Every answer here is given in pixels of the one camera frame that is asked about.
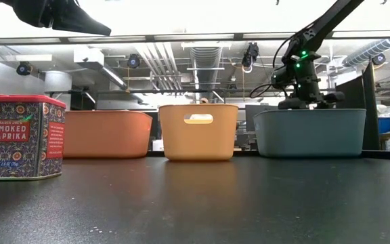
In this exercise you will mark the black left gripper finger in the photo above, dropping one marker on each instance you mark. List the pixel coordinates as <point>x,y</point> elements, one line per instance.
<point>76,20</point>

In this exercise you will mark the smoked paprika tin red lid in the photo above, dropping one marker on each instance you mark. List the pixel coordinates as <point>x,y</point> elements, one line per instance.
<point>19,142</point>

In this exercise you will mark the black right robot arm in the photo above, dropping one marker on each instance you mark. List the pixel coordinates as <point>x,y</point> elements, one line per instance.
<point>330,17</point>

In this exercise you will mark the blue plastic bin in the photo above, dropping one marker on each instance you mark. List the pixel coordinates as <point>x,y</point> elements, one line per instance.
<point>310,135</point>

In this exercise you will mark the black partition panel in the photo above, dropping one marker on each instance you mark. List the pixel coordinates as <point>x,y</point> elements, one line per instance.
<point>357,112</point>

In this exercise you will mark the blue tub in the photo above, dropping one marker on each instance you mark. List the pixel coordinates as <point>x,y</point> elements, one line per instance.
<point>388,124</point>

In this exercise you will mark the yellow plastic bin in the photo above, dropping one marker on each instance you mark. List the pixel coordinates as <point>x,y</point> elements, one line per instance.
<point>198,142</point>

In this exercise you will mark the orange plastic bin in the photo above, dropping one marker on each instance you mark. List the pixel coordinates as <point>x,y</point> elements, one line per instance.
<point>107,135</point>

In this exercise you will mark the black ceiling camera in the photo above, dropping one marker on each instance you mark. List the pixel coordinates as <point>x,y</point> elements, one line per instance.
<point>23,68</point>
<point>133,61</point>
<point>250,54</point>
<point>378,59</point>

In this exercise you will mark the silver flexible duct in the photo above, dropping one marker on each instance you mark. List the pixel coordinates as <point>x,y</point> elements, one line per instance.
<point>371,51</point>

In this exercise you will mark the ribbed ceiling duct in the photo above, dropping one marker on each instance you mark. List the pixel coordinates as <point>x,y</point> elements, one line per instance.
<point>206,67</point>

